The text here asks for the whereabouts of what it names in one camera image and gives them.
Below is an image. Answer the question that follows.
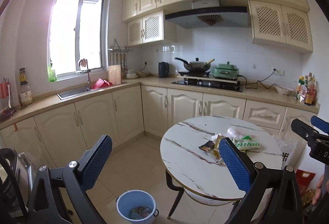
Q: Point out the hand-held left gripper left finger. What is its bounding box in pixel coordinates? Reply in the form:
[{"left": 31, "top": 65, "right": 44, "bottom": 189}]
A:
[{"left": 27, "top": 135, "right": 113, "bottom": 224}]

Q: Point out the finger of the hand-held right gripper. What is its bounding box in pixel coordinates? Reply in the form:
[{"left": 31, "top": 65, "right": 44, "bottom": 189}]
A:
[
  {"left": 310, "top": 115, "right": 329, "bottom": 134},
  {"left": 291, "top": 118, "right": 319, "bottom": 142}
]

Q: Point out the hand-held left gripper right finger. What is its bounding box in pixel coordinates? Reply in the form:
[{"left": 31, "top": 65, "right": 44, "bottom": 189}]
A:
[{"left": 218, "top": 137, "right": 304, "bottom": 224}]

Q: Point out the black sauce packet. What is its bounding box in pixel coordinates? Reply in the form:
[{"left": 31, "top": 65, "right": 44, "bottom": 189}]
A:
[{"left": 198, "top": 141, "right": 216, "bottom": 153}]

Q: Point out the blue bucket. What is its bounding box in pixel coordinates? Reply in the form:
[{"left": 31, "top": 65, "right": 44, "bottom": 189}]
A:
[{"left": 116, "top": 190, "right": 159, "bottom": 223}]

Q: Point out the person's right hand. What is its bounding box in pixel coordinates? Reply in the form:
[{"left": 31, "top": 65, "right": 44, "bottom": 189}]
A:
[{"left": 313, "top": 175, "right": 324, "bottom": 205}]

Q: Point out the green white snack packet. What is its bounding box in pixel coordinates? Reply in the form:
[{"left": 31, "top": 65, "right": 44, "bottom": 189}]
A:
[{"left": 233, "top": 135, "right": 261, "bottom": 151}]

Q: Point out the clear plastic wrapper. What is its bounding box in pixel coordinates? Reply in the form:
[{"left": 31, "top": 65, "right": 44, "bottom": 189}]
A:
[{"left": 226, "top": 126, "right": 248, "bottom": 141}]

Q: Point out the red box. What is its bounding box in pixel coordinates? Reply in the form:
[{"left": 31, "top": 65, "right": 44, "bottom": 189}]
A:
[{"left": 295, "top": 169, "right": 316, "bottom": 190}]

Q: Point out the group of condiment bottles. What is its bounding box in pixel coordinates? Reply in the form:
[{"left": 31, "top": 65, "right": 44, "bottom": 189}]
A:
[{"left": 295, "top": 73, "right": 317, "bottom": 106}]

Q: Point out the white bowl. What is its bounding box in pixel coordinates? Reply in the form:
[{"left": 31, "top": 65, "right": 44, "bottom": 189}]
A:
[{"left": 274, "top": 85, "right": 293, "bottom": 96}]

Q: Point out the round marble table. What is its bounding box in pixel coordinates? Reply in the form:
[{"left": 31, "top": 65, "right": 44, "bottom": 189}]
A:
[{"left": 160, "top": 116, "right": 283, "bottom": 219}]

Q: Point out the steel sink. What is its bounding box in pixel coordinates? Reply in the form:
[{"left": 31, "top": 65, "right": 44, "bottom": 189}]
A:
[{"left": 57, "top": 87, "right": 94, "bottom": 100}]

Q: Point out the red dish basket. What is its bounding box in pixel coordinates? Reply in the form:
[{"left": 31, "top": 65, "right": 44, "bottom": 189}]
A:
[{"left": 92, "top": 79, "right": 114, "bottom": 90}]

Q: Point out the black gas stove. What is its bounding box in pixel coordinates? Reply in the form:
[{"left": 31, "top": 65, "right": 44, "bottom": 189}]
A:
[{"left": 171, "top": 79, "right": 243, "bottom": 92}]

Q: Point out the steel faucet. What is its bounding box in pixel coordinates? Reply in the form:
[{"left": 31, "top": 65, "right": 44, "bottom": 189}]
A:
[{"left": 78, "top": 59, "right": 92, "bottom": 90}]

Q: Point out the wooden cutting board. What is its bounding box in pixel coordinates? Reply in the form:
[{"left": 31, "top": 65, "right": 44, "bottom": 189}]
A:
[{"left": 108, "top": 65, "right": 122, "bottom": 85}]

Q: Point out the green electric cooker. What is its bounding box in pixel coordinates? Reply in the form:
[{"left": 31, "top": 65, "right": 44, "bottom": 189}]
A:
[{"left": 213, "top": 61, "right": 241, "bottom": 80}]

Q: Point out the long wooden board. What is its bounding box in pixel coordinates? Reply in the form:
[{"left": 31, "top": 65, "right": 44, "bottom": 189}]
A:
[{"left": 177, "top": 75, "right": 238, "bottom": 83}]

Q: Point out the large glass jar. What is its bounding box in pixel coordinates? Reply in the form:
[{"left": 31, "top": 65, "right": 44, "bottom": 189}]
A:
[{"left": 19, "top": 82, "right": 33, "bottom": 106}]

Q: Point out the green bottle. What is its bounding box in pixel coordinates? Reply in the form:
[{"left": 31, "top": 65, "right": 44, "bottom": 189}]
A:
[{"left": 47, "top": 65, "right": 56, "bottom": 82}]

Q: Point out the black induction hob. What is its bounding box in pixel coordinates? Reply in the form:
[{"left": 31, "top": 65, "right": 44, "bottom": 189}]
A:
[{"left": 178, "top": 71, "right": 211, "bottom": 77}]

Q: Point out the black wok with lid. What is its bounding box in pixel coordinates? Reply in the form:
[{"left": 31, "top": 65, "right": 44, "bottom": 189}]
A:
[{"left": 174, "top": 57, "right": 212, "bottom": 72}]

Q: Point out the wide cream lattice cabinet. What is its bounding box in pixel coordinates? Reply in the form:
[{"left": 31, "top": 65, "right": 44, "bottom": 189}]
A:
[{"left": 248, "top": 0, "right": 314, "bottom": 53}]

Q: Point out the black kettle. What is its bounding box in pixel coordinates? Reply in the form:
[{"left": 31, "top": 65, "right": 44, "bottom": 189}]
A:
[{"left": 158, "top": 62, "right": 169, "bottom": 78}]

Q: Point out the hanging utensil rack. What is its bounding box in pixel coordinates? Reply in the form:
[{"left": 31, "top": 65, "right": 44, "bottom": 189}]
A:
[{"left": 108, "top": 39, "right": 134, "bottom": 70}]

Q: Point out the sliding window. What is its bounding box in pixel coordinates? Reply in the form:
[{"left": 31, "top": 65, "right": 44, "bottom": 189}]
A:
[{"left": 47, "top": 0, "right": 106, "bottom": 82}]

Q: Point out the small cream lattice cabinet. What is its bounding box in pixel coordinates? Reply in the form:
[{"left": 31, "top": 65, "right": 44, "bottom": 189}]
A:
[{"left": 127, "top": 10, "right": 177, "bottom": 47}]

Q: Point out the black range hood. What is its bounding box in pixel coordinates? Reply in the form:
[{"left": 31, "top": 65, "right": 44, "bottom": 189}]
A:
[{"left": 164, "top": 0, "right": 252, "bottom": 29}]

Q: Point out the black power cable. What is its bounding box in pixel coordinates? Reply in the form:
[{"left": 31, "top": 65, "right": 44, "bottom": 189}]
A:
[{"left": 238, "top": 70, "right": 277, "bottom": 90}]

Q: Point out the wire utensil stand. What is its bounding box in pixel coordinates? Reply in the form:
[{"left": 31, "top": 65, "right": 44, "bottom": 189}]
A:
[{"left": 0, "top": 77, "right": 16, "bottom": 122}]

